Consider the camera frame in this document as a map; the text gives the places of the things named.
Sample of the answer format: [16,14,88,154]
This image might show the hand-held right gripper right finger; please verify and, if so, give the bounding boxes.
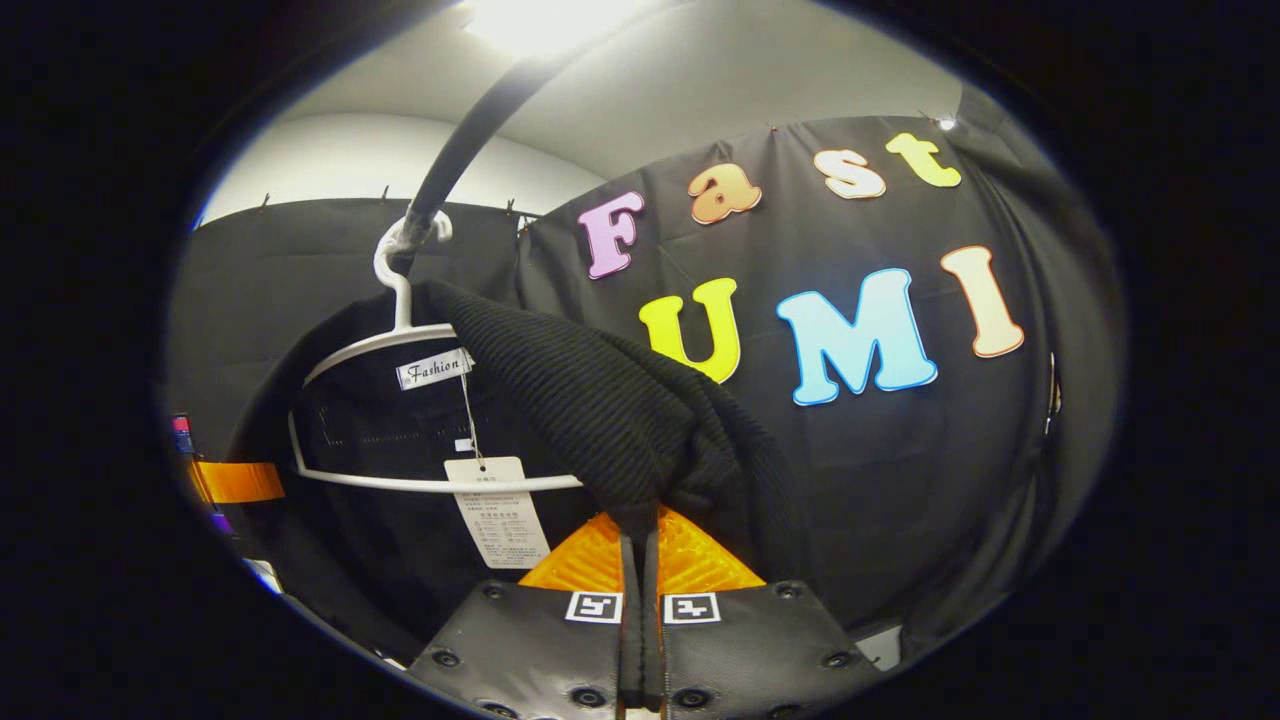
[643,505,881,720]

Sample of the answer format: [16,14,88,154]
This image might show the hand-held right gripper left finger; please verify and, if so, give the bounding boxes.
[410,512,641,720]

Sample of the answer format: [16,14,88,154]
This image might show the black knit sweater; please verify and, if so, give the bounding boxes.
[228,280,801,661]

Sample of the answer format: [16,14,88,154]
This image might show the white plastic hanger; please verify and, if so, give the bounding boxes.
[288,212,586,494]

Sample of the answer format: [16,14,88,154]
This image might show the black clothes rack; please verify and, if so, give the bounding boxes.
[385,50,576,276]

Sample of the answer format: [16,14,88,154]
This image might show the black backdrop cloth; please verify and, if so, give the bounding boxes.
[165,105,1126,661]

